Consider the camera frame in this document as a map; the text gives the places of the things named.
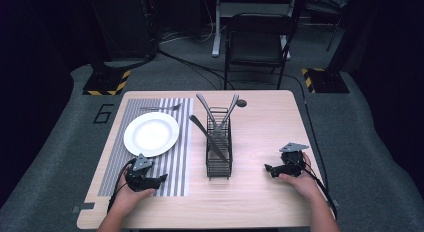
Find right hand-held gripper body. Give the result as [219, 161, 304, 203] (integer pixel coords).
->
[275, 142, 310, 178]

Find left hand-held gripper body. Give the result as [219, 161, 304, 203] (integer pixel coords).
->
[125, 153, 162, 193]

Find person's left hand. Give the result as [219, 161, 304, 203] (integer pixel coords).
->
[111, 167, 157, 220]

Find person's right hand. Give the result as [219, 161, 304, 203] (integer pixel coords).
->
[278, 152, 322, 202]

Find grey striped placemat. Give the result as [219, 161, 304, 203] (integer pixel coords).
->
[97, 97, 195, 198]

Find white round plate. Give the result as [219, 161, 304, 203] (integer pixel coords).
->
[123, 111, 180, 158]

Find silver table knife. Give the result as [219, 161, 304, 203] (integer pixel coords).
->
[188, 114, 232, 165]

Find grey tape strip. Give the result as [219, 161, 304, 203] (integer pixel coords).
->
[70, 202, 96, 214]

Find silver fork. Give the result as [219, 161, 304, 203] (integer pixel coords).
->
[139, 103, 183, 112]

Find black yellow striped stand base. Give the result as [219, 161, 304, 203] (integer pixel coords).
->
[301, 67, 351, 94]
[82, 68, 132, 97]

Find black folding chair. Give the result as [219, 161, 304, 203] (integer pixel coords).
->
[223, 12, 298, 91]

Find white metal stand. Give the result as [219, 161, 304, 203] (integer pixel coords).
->
[211, 0, 298, 58]

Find dark equipment cabinet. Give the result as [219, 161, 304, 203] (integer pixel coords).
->
[88, 0, 159, 61]

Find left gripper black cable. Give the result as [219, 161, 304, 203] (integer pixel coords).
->
[106, 157, 137, 214]

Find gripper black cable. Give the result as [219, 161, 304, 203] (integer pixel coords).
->
[301, 167, 339, 221]
[106, 157, 137, 214]

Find thin black floor cable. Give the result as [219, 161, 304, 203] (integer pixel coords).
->
[229, 71, 330, 193]

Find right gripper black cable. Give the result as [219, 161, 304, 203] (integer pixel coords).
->
[301, 167, 339, 221]

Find black wire cutlery basket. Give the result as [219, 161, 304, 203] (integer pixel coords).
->
[205, 106, 234, 180]

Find silver utensil with long handle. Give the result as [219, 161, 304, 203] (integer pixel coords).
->
[195, 92, 218, 130]
[218, 93, 240, 132]

